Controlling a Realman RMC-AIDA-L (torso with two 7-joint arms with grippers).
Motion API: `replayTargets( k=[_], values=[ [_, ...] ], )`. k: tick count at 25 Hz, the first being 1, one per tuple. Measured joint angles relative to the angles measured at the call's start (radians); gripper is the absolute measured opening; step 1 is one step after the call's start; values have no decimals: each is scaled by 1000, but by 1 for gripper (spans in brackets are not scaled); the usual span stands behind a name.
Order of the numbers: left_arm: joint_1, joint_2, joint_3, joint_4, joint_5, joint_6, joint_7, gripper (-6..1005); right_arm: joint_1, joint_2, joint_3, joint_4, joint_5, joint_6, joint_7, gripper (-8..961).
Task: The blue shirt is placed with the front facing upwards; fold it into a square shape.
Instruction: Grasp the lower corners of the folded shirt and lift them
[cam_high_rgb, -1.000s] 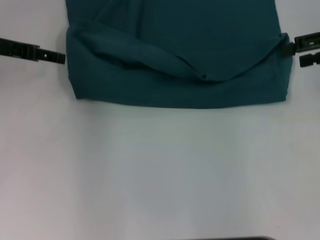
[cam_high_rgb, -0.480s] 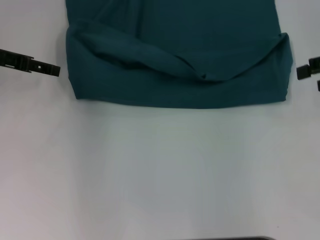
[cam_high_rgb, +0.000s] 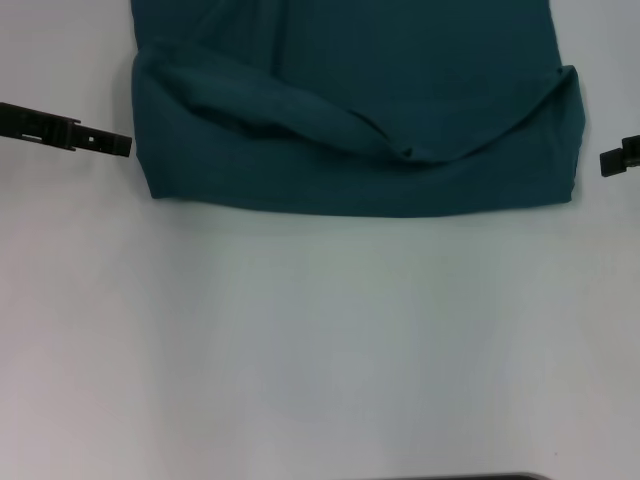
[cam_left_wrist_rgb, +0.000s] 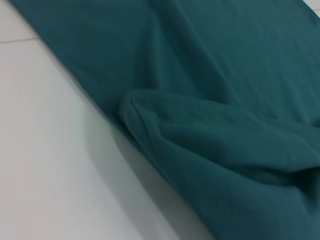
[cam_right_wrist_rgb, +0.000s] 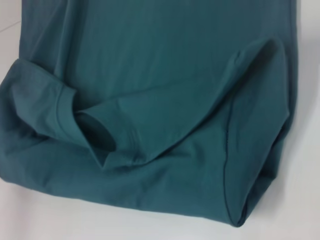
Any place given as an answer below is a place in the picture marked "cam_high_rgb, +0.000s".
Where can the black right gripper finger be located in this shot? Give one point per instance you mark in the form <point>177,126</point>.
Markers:
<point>617,157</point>

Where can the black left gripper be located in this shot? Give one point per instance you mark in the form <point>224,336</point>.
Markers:
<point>35,125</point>

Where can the teal T-shirt with white print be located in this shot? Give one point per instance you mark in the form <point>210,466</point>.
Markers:
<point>350,100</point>

